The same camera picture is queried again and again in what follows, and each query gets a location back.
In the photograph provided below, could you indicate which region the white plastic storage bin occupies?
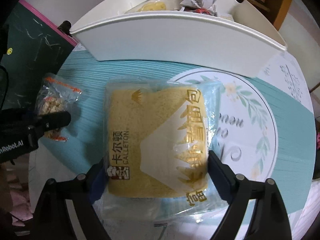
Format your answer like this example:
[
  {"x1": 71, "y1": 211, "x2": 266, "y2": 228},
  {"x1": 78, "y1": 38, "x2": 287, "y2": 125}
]
[{"x1": 70, "y1": 0, "x2": 287, "y2": 77}]

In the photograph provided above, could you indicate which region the Calleton yellow bread package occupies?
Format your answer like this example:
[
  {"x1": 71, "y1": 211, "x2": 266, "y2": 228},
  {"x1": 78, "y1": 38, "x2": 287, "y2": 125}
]
[{"x1": 103, "y1": 77, "x2": 223, "y2": 224}]

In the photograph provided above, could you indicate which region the small nut mix packet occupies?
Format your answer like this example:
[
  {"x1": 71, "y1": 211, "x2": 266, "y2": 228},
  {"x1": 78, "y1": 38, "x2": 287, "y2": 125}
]
[{"x1": 35, "y1": 73, "x2": 85, "y2": 141}]

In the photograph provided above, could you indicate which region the dark chocolate cake packet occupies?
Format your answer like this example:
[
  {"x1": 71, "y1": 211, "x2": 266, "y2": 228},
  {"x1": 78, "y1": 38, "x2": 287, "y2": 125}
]
[{"x1": 185, "y1": 8, "x2": 217, "y2": 17}]

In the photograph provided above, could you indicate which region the yellow puffed rice cake pack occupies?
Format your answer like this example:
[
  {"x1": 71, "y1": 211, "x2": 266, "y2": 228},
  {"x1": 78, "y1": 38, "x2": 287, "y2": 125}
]
[{"x1": 126, "y1": 0, "x2": 175, "y2": 14}]

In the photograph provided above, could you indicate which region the green chalkboard pink frame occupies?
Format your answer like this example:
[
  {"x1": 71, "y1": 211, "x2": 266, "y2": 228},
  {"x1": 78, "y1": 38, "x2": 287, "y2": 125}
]
[{"x1": 1, "y1": 3, "x2": 74, "y2": 110}]

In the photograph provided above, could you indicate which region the teal floral tablecloth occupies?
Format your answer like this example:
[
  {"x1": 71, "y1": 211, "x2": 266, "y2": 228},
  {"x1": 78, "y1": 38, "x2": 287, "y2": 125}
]
[{"x1": 29, "y1": 50, "x2": 316, "y2": 239}]

